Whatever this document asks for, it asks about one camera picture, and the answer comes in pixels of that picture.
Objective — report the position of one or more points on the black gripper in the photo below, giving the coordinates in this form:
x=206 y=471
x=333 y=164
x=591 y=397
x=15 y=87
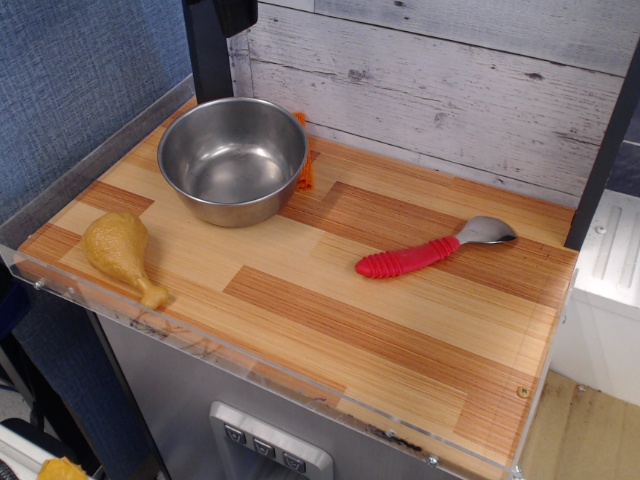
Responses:
x=236 y=16

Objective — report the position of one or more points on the stainless steel pan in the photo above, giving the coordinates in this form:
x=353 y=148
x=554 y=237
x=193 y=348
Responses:
x=234 y=162

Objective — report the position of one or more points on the orange cloth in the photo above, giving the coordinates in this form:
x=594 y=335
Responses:
x=306 y=178

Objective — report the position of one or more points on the plastic chicken drumstick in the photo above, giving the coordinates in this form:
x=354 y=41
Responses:
x=115 y=244

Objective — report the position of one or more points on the clear acrylic table guard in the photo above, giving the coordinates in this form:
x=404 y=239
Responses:
x=346 y=367

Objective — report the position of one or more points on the steel cabinet control panel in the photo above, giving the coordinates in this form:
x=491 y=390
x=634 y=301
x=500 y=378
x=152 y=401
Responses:
x=239 y=428

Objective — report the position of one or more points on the yellow object bottom left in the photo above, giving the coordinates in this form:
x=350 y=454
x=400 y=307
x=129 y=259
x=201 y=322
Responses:
x=61 y=469

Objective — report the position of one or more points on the white appliance at right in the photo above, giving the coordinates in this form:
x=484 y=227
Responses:
x=597 y=343

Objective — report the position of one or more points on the black vertical post left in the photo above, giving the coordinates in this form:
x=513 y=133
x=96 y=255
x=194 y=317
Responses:
x=208 y=51

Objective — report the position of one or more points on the black vertical post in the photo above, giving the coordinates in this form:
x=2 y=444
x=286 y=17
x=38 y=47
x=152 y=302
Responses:
x=208 y=51
x=601 y=170

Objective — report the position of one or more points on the red handled metal spoon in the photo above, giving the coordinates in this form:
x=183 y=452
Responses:
x=390 y=264

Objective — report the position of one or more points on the black vertical post right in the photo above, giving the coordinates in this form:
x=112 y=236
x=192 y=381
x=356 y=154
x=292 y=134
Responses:
x=601 y=170

